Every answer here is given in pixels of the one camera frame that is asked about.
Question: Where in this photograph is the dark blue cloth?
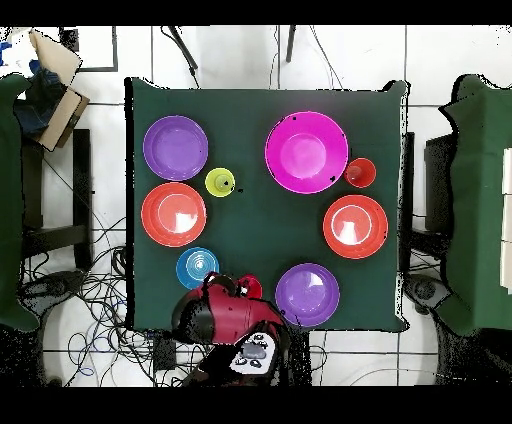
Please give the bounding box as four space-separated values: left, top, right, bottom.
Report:
13 59 67 137

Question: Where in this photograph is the green covered side table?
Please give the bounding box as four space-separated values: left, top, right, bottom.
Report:
435 74 512 337
0 73 41 332

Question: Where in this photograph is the black power adapter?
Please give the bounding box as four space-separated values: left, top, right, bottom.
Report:
153 329 177 371

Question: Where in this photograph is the stack of white boxes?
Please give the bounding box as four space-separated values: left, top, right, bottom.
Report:
501 147 512 295

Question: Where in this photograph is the yellow cup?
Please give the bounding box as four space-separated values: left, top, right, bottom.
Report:
204 167 237 198

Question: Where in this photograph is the black tripod leg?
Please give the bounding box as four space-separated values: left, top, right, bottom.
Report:
285 25 297 63
161 25 201 89

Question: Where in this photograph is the large pink bowl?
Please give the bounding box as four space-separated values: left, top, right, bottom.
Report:
264 110 350 196

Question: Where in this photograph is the dark green tablecloth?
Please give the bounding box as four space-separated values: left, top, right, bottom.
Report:
125 76 409 332

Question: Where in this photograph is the dark floor frame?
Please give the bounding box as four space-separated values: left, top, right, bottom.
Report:
59 25 119 73

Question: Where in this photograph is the orange cup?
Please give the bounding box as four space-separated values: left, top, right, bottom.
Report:
343 157 378 189

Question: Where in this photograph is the cardboard box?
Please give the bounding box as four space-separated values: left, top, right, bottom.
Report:
11 28 91 152

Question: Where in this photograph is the large orange bowl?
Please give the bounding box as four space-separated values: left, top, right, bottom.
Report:
140 181 208 248
322 194 390 260

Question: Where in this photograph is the blue bowl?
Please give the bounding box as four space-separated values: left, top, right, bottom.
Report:
175 246 221 291

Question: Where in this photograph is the red cup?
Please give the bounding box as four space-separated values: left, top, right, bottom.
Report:
238 273 264 300

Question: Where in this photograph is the black side stand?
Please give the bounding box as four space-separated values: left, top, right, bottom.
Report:
423 133 455 233

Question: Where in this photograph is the purple bowl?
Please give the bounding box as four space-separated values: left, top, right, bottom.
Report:
142 114 210 182
274 262 342 328

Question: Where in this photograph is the black bench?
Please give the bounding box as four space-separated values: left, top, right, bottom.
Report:
21 128 94 273

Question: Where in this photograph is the tangle of black cables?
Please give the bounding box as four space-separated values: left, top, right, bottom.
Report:
23 215 217 387

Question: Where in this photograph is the black pedestal leg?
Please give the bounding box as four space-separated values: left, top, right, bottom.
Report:
19 270 87 309
403 273 451 315

